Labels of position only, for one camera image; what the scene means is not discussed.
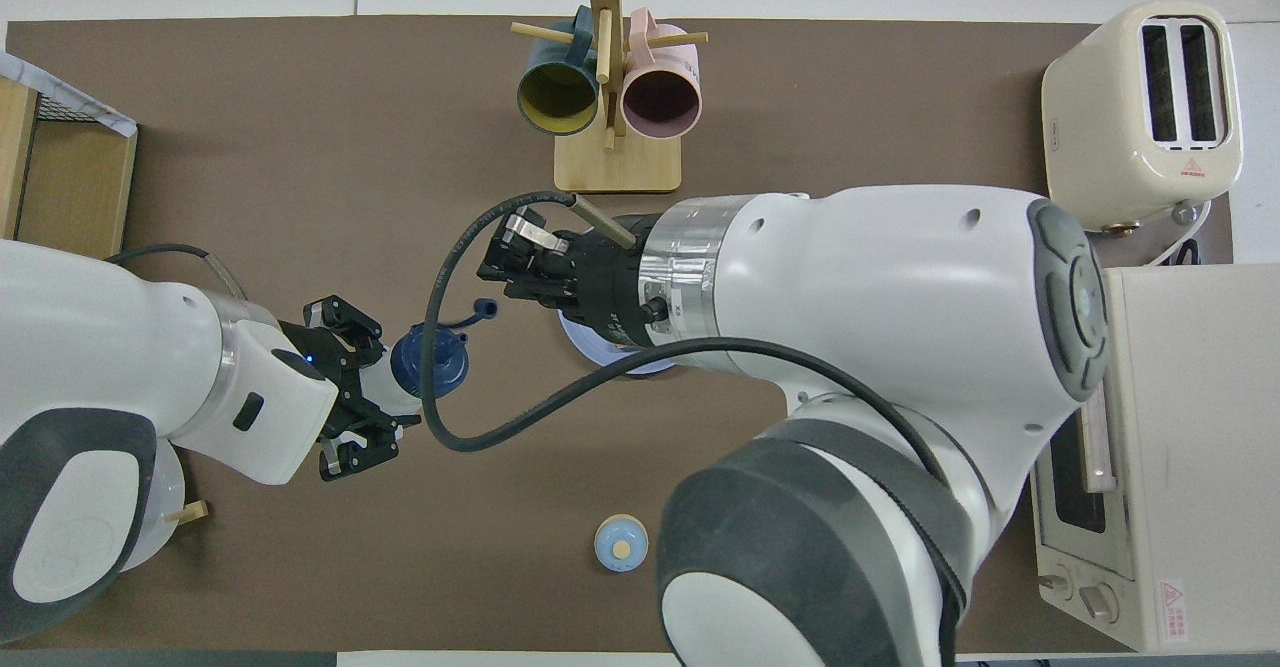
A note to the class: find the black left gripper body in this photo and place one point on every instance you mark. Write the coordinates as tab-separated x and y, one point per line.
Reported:
318	367

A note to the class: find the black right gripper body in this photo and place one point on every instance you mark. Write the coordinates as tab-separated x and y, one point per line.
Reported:
605	292

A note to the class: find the squeeze bottle with blue cap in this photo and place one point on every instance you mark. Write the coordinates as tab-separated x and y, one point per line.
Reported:
430	362

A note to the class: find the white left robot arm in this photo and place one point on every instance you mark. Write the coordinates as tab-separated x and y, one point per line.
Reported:
100	347

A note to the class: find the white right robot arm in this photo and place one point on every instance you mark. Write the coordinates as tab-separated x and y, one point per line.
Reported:
880	267

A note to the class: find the periwinkle blue plate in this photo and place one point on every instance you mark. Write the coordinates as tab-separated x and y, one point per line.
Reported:
610	359

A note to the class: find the wooden plate rack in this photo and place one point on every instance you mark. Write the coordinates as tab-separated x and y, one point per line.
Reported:
190	512

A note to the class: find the pale grey plate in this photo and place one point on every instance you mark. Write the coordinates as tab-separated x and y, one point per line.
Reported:
165	487

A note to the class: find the wooden mug tree stand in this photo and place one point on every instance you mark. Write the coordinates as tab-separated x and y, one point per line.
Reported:
617	169

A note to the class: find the dark teal mug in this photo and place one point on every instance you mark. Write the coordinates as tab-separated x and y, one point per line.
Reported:
557	97

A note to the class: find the pink mug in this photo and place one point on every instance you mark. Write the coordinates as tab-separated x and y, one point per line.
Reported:
660	102

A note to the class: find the brown table mat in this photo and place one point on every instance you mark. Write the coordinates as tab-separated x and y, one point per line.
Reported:
300	147

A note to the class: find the wooden shelf unit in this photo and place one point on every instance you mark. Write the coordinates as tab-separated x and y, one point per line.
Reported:
70	187

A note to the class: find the cream two-slot toaster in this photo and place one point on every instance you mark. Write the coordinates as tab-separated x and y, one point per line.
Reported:
1090	147

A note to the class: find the white toaster oven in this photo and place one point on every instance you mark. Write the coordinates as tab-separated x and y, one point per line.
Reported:
1200	447

